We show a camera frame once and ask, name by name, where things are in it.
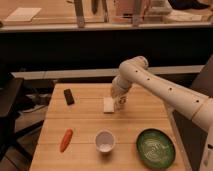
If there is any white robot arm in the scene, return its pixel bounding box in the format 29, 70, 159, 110
111, 56, 213, 171

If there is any white sponge block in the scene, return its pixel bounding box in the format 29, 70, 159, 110
103, 97, 115, 113

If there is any white cup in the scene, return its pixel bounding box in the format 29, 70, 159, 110
95, 130, 115, 154

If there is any black rectangular block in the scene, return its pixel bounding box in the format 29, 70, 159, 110
64, 89, 75, 105

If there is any green patterned plate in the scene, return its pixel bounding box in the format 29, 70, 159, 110
136, 128, 176, 170

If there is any orange carrot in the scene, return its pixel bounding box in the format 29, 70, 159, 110
60, 129, 73, 153

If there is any black chair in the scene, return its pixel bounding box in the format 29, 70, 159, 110
0, 62, 43, 162

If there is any white board on shelf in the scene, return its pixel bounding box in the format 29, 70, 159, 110
5, 7, 41, 22

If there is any grey metal post right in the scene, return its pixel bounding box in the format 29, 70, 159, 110
132, 0, 142, 27

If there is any grey metal post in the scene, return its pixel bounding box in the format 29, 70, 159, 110
74, 0, 85, 28
132, 0, 142, 27

